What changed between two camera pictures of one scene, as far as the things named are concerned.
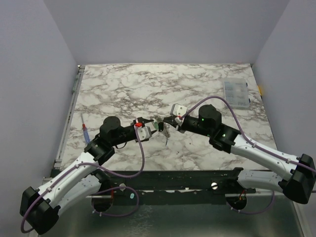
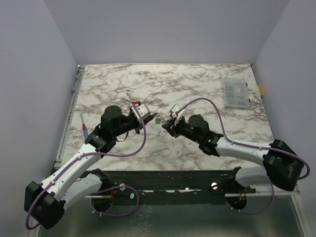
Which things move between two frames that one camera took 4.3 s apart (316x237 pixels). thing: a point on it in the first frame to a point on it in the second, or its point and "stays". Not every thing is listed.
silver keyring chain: [166, 132] to [163, 119]
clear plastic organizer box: [236, 93] stays
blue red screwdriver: [87, 137] stays
